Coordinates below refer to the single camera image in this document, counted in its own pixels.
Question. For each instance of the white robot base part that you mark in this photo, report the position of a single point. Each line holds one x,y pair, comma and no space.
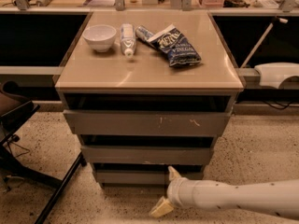
274,74

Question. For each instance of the grey drawer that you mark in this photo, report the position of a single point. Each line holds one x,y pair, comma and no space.
142,123
131,178
146,155

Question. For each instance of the clear plastic water bottle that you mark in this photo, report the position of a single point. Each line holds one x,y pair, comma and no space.
128,41

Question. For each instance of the grey bottom drawer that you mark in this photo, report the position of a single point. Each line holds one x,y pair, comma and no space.
131,178

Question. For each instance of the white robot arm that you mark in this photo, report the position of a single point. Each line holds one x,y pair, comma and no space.
279,199

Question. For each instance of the white ceramic bowl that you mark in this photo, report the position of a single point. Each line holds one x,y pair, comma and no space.
100,37

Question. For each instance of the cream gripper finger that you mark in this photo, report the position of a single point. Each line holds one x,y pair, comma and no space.
161,208
173,173

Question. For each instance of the grey drawer cabinet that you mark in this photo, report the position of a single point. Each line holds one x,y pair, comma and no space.
110,81

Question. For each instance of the grey top drawer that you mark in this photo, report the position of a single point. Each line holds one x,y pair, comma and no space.
142,123

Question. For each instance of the blue vinegar chip bag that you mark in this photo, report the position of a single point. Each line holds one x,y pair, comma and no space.
171,42

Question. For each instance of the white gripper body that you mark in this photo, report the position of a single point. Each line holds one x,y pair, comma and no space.
175,189

